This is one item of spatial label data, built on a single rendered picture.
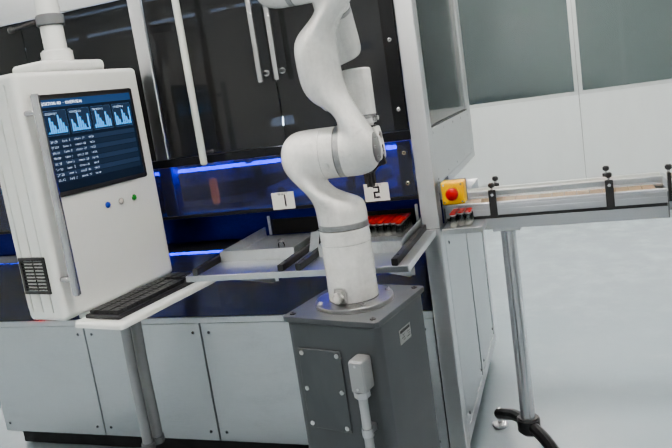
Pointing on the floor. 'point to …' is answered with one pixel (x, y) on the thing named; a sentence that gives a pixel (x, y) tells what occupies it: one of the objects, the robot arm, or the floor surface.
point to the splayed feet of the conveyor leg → (523, 425)
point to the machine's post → (428, 190)
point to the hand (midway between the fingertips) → (370, 179)
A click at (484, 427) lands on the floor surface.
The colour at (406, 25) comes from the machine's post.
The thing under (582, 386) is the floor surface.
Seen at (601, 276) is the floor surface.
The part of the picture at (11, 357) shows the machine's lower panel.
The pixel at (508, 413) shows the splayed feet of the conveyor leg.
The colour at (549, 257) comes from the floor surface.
